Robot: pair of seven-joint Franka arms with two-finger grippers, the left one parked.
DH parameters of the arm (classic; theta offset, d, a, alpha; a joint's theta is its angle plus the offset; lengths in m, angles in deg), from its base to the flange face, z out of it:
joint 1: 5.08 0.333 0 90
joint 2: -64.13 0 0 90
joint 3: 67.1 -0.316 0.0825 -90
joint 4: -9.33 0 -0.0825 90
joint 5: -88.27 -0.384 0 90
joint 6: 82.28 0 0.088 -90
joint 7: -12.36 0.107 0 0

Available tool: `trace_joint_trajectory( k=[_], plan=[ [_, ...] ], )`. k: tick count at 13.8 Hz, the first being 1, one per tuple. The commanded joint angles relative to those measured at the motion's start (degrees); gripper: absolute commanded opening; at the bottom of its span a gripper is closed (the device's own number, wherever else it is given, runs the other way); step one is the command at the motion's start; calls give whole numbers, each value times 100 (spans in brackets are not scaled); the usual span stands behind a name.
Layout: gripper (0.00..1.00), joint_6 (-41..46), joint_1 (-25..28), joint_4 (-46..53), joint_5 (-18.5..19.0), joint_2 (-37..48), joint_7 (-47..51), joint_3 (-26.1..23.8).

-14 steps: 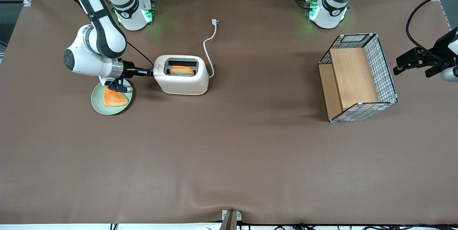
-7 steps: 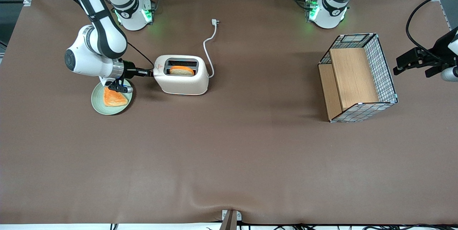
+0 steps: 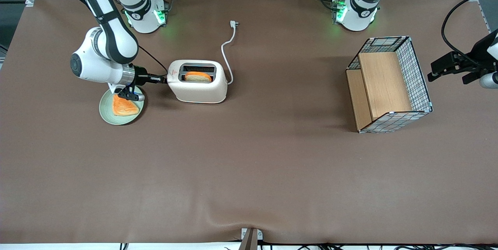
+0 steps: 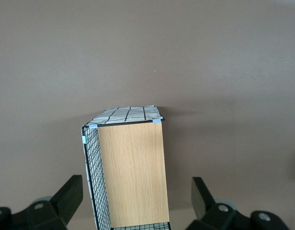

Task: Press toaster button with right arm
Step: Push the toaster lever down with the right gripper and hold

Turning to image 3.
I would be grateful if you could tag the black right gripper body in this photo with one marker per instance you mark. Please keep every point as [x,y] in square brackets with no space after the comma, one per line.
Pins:
[141,76]

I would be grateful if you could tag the pale green round plate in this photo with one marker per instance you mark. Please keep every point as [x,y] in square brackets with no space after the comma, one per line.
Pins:
[107,112]

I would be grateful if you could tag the white bread slice orange crust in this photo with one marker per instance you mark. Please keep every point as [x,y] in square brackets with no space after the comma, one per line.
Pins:
[197,76]

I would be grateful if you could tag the brown table cover mat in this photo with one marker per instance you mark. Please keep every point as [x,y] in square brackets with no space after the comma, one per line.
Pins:
[249,164]

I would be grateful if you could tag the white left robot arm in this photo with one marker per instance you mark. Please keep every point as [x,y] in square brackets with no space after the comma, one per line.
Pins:
[360,13]

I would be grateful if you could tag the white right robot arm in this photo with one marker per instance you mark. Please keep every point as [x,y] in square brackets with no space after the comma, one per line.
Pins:
[113,36]

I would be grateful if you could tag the triangular orange bread piece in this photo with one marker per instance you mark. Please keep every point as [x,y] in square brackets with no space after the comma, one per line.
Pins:
[124,107]

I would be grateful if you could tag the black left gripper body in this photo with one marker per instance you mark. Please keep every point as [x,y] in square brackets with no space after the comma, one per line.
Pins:
[476,56]

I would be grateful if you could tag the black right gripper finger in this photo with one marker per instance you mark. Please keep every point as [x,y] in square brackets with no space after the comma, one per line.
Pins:
[159,79]

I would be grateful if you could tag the white two-slot toaster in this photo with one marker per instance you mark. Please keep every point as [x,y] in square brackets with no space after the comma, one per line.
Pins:
[198,90]

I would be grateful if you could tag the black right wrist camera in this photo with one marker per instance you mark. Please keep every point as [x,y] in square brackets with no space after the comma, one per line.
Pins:
[130,95]

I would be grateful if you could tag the metal table edge bracket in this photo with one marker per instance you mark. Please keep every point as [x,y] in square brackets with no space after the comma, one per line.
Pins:
[251,238]

